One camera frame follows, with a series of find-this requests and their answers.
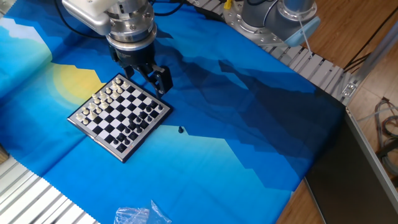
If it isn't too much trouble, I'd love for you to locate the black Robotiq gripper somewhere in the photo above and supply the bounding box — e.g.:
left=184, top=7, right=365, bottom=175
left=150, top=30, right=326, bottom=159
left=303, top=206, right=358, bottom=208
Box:
left=108, top=39, right=174, bottom=98

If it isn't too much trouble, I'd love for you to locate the black white folding chessboard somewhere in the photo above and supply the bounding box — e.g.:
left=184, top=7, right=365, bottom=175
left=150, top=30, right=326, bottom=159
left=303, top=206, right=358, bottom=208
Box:
left=67, top=73, right=174, bottom=164

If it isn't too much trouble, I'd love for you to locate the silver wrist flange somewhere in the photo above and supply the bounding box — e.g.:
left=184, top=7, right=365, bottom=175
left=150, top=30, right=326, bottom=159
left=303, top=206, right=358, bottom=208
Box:
left=104, top=0, right=158, bottom=52

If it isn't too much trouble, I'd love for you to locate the silver vented wrist box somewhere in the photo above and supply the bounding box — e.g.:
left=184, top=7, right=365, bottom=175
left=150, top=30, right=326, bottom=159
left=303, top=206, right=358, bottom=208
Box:
left=61, top=0, right=113, bottom=36

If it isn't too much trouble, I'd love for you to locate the blue landscape print cloth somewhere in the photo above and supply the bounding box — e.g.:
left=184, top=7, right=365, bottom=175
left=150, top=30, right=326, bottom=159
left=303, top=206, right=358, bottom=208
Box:
left=0, top=0, right=346, bottom=224

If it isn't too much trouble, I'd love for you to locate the clear plastic zip bag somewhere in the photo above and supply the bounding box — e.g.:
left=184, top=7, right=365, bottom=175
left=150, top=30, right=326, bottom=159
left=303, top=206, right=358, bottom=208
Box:
left=113, top=199, right=173, bottom=224

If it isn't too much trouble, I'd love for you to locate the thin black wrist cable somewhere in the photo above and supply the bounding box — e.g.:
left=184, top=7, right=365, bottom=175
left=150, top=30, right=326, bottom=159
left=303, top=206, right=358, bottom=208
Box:
left=151, top=0, right=185, bottom=17

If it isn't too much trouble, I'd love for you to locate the black wrist box cable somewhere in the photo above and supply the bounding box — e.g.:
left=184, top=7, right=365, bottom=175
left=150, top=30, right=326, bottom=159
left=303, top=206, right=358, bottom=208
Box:
left=54, top=0, right=108, bottom=40

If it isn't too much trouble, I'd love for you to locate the thick black base cable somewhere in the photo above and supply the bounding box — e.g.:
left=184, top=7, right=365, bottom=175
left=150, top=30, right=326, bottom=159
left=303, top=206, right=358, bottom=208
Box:
left=186, top=0, right=225, bottom=23

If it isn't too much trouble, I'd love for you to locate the white cable tie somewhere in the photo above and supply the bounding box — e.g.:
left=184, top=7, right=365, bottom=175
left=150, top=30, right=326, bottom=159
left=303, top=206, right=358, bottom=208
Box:
left=297, top=12, right=315, bottom=58

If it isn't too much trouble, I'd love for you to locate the black panel with silver frame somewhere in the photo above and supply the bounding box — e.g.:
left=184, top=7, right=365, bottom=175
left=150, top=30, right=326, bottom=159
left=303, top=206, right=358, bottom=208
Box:
left=303, top=107, right=398, bottom=224

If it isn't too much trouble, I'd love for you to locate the thin black floor cable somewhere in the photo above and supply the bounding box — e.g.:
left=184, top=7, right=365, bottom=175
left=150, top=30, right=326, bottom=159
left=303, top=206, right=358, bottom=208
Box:
left=343, top=14, right=398, bottom=74

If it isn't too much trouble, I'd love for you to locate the aluminium frame bar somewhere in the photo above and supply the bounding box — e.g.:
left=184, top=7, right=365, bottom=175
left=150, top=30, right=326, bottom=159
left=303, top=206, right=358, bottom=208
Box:
left=341, top=26, right=398, bottom=105

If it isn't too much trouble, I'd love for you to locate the grey floor cable bundle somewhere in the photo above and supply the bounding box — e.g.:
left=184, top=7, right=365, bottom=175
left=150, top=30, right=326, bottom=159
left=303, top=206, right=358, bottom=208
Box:
left=373, top=96, right=398, bottom=177

